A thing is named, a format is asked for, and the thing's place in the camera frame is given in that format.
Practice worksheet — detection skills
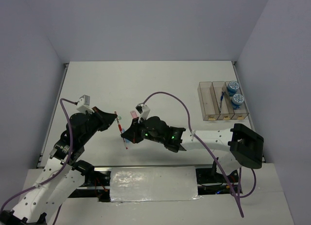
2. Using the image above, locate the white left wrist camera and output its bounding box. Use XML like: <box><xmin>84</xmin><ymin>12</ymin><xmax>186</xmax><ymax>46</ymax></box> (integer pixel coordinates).
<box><xmin>76</xmin><ymin>95</ymin><xmax>93</xmax><ymax>114</ymax></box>

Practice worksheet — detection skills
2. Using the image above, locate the red gel pen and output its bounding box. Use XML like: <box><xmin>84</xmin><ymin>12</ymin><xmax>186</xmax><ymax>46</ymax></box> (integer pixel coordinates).
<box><xmin>114</xmin><ymin>111</ymin><xmax>128</xmax><ymax>150</ymax></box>

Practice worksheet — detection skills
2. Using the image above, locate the blue gel pen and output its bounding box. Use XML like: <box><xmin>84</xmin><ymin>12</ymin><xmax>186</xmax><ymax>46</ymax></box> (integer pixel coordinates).
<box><xmin>219</xmin><ymin>91</ymin><xmax>224</xmax><ymax>113</ymax></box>

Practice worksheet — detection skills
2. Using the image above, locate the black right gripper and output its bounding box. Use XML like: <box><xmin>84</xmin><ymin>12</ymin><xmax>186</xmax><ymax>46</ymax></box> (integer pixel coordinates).
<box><xmin>122</xmin><ymin>116</ymin><xmax>164</xmax><ymax>143</ymax></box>

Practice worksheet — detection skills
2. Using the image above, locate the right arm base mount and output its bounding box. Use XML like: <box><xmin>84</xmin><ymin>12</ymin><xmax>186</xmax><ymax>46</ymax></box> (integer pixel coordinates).
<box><xmin>195</xmin><ymin>168</ymin><xmax>231</xmax><ymax>195</ymax></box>

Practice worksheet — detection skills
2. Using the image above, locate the pink correction tape case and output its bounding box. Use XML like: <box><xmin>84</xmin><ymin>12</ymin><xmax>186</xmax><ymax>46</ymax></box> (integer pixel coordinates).
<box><xmin>130</xmin><ymin>110</ymin><xmax>138</xmax><ymax>119</ymax></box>

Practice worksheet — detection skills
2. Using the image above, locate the clear middle organizer bin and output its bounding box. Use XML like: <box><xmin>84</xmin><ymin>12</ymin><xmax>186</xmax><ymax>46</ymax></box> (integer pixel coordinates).
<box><xmin>212</xmin><ymin>81</ymin><xmax>234</xmax><ymax>121</ymax></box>

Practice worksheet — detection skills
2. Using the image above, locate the blue slime jar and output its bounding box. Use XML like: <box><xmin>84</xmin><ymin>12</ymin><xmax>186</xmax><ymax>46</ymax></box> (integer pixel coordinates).
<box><xmin>226</xmin><ymin>81</ymin><xmax>240</xmax><ymax>97</ymax></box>
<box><xmin>231</xmin><ymin>93</ymin><xmax>244</xmax><ymax>110</ymax></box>

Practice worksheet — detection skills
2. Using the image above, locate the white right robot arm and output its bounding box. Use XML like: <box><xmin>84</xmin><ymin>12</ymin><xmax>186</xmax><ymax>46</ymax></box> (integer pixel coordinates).
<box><xmin>121</xmin><ymin>116</ymin><xmax>264</xmax><ymax>182</ymax></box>

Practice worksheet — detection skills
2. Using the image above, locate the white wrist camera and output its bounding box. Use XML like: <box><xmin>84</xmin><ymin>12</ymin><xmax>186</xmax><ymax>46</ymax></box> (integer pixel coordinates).
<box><xmin>76</xmin><ymin>95</ymin><xmax>93</xmax><ymax>114</ymax></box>
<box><xmin>136</xmin><ymin>103</ymin><xmax>150</xmax><ymax>123</ymax></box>

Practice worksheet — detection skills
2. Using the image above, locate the blue correction tape case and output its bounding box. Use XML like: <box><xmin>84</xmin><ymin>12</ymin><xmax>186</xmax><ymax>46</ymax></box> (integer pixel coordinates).
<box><xmin>121</xmin><ymin>128</ymin><xmax>130</xmax><ymax>143</ymax></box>

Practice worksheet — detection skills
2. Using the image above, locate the clear left organizer bin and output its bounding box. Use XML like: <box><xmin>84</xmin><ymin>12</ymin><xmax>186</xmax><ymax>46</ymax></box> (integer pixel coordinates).
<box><xmin>197</xmin><ymin>82</ymin><xmax>220</xmax><ymax>121</ymax></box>

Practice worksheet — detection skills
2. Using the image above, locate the aluminium table edge rail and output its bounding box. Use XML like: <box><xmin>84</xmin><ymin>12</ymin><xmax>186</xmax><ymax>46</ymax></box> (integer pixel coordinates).
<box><xmin>35</xmin><ymin>62</ymin><xmax>69</xmax><ymax>169</ymax></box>

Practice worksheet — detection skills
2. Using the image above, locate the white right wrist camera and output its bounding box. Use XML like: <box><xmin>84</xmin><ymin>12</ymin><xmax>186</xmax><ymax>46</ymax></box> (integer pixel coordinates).
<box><xmin>136</xmin><ymin>103</ymin><xmax>150</xmax><ymax>123</ymax></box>

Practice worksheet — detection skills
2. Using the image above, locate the clear right organizer bin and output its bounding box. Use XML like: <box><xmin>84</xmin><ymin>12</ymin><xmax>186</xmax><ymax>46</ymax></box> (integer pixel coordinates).
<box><xmin>225</xmin><ymin>81</ymin><xmax>249</xmax><ymax>120</ymax></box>

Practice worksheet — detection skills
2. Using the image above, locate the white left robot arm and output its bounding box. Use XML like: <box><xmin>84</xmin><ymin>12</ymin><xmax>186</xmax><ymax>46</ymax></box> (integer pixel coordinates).
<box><xmin>0</xmin><ymin>107</ymin><xmax>117</xmax><ymax>225</ymax></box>

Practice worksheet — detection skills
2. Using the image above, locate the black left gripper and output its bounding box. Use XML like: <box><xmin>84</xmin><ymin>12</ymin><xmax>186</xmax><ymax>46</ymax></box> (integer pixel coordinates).
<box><xmin>81</xmin><ymin>106</ymin><xmax>118</xmax><ymax>144</ymax></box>

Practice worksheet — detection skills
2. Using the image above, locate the clear organizer bin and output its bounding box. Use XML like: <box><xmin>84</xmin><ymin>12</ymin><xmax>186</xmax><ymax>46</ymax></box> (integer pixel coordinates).
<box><xmin>225</xmin><ymin>81</ymin><xmax>249</xmax><ymax>120</ymax></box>
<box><xmin>197</xmin><ymin>82</ymin><xmax>220</xmax><ymax>121</ymax></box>
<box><xmin>212</xmin><ymin>81</ymin><xmax>234</xmax><ymax>121</ymax></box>

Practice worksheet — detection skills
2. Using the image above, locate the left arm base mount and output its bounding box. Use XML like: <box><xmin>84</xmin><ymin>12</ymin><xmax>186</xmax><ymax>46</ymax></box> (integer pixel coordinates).
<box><xmin>69</xmin><ymin>170</ymin><xmax>111</xmax><ymax>203</ymax></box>

